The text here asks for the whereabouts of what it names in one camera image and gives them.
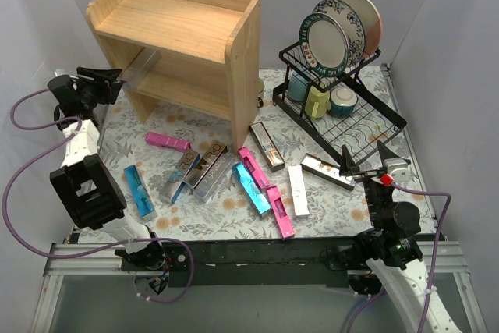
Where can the wooden two-tier shelf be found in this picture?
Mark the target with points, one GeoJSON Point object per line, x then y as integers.
{"type": "Point", "coordinates": [209, 54]}

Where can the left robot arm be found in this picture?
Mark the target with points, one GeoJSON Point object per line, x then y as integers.
{"type": "Point", "coordinates": [83, 183]}

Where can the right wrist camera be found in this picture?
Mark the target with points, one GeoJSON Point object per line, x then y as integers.
{"type": "Point", "coordinates": [397, 170]}

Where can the yellow green mug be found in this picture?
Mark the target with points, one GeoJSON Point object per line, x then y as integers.
{"type": "Point", "coordinates": [317, 104]}

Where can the teal and white bowl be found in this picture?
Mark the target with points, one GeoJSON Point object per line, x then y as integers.
{"type": "Point", "coordinates": [343, 101]}

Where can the silver Protefix toothpaste box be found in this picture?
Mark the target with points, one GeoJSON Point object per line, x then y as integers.
{"type": "Point", "coordinates": [211, 180]}

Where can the light blue mug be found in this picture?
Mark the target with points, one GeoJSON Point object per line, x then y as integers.
{"type": "Point", "coordinates": [297, 86]}

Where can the dark striped toothpaste box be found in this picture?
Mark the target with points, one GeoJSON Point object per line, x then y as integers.
{"type": "Point", "coordinates": [268, 148]}

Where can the brown silver RO toothpaste box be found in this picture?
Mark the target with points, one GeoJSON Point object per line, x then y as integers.
{"type": "Point", "coordinates": [212, 154]}

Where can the white toothpaste box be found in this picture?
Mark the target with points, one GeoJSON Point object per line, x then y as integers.
{"type": "Point", "coordinates": [298, 189]}

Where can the pink toothpaste box front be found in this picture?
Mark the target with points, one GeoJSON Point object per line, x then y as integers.
{"type": "Point", "coordinates": [280, 213]}

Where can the magenta toothpaste box far left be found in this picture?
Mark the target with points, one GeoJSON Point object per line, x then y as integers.
{"type": "Point", "coordinates": [160, 140]}

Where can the green rimmed white plate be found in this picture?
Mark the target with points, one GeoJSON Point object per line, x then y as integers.
{"type": "Point", "coordinates": [324, 44]}

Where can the blue floral patterned plate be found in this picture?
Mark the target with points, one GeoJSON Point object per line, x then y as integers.
{"type": "Point", "coordinates": [351, 24]}

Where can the yellow mug behind shelf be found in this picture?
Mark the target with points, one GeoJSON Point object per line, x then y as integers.
{"type": "Point", "coordinates": [260, 89]}

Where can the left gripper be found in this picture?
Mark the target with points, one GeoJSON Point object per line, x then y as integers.
{"type": "Point", "coordinates": [93, 86]}

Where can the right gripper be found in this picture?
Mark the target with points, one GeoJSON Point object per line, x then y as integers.
{"type": "Point", "coordinates": [366, 173]}

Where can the cyan toothpaste box left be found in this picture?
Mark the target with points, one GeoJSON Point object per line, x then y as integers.
{"type": "Point", "coordinates": [141, 197]}

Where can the cyan toothpaste box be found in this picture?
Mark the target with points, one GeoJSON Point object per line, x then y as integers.
{"type": "Point", "coordinates": [256, 197]}
{"type": "Point", "coordinates": [141, 197]}

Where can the black wire dish rack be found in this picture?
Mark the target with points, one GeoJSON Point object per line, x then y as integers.
{"type": "Point", "coordinates": [371, 119]}

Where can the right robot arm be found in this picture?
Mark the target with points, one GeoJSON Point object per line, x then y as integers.
{"type": "Point", "coordinates": [389, 248]}

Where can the silver blue RO toothpaste box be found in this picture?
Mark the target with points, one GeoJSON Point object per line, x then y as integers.
{"type": "Point", "coordinates": [174, 184]}

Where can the beige and pink plate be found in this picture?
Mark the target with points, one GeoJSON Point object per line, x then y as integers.
{"type": "Point", "coordinates": [371, 21]}

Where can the silver black RO toothpaste box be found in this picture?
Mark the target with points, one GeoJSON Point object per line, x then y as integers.
{"type": "Point", "coordinates": [327, 171]}

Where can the pink toothpaste box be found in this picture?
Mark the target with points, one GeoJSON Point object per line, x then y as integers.
{"type": "Point", "coordinates": [280, 213]}
{"type": "Point", "coordinates": [249, 161]}

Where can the pink toothpaste box centre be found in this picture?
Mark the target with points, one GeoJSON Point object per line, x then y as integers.
{"type": "Point", "coordinates": [249, 161]}

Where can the cyan toothpaste box centre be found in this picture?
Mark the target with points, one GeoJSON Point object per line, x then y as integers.
{"type": "Point", "coordinates": [256, 197]}

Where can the floral table mat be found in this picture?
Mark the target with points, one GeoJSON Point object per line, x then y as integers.
{"type": "Point", "coordinates": [229, 213]}

